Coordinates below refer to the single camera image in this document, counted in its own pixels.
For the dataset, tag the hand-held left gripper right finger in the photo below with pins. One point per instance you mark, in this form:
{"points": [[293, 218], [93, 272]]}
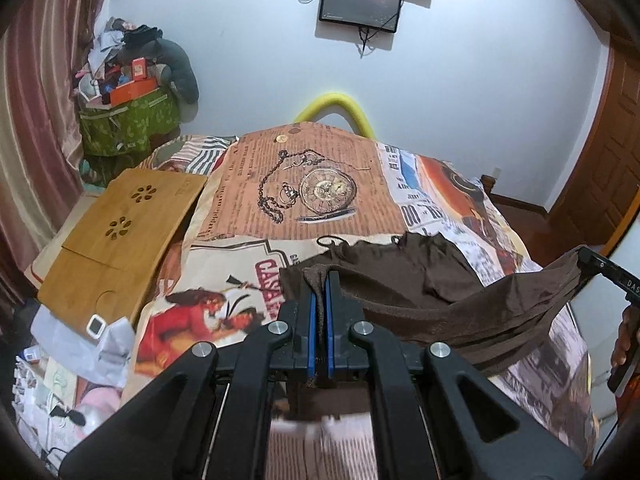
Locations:
{"points": [[331, 335]]}

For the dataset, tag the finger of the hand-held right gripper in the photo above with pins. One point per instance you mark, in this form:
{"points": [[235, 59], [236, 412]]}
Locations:
{"points": [[607, 267]]}

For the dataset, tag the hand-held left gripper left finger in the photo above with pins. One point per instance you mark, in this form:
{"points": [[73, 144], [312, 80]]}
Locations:
{"points": [[317, 335]]}

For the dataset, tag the brown camisole top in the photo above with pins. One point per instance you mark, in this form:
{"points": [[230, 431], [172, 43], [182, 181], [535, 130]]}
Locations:
{"points": [[430, 280]]}

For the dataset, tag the pile of clothes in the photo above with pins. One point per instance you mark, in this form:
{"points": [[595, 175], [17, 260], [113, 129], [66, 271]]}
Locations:
{"points": [[122, 35]]}

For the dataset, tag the person's right hand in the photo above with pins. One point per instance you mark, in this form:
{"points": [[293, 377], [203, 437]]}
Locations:
{"points": [[627, 335]]}

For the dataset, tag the wooden door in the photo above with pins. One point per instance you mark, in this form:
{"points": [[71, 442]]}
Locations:
{"points": [[600, 155]]}

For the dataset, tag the printed bed blanket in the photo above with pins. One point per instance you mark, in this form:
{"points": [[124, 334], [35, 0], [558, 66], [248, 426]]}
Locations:
{"points": [[320, 195]]}

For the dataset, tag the bamboo lap tray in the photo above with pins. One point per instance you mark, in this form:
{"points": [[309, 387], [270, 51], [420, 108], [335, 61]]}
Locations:
{"points": [[117, 240]]}

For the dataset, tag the small white timer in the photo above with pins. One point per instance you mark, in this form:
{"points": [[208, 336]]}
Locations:
{"points": [[95, 325]]}

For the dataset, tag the pink cloth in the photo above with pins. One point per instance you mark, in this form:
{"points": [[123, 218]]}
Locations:
{"points": [[100, 402]]}

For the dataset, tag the yellow foam tube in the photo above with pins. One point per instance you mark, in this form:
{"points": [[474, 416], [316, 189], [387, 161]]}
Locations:
{"points": [[334, 106]]}

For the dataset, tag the green fabric basket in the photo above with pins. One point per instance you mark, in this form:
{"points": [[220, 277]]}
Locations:
{"points": [[127, 120]]}

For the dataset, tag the grey plush toy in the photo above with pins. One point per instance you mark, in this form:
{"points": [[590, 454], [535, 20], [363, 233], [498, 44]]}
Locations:
{"points": [[175, 65]]}

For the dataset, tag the orange box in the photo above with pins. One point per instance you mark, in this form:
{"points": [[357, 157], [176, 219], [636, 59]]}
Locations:
{"points": [[132, 91]]}

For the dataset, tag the striped brown curtain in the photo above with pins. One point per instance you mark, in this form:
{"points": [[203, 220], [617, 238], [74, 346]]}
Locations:
{"points": [[40, 110]]}

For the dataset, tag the wooden bed post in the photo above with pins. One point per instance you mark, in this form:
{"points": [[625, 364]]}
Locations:
{"points": [[491, 180]]}

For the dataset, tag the small wall monitor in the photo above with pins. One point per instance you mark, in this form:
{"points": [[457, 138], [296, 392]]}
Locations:
{"points": [[360, 2]]}

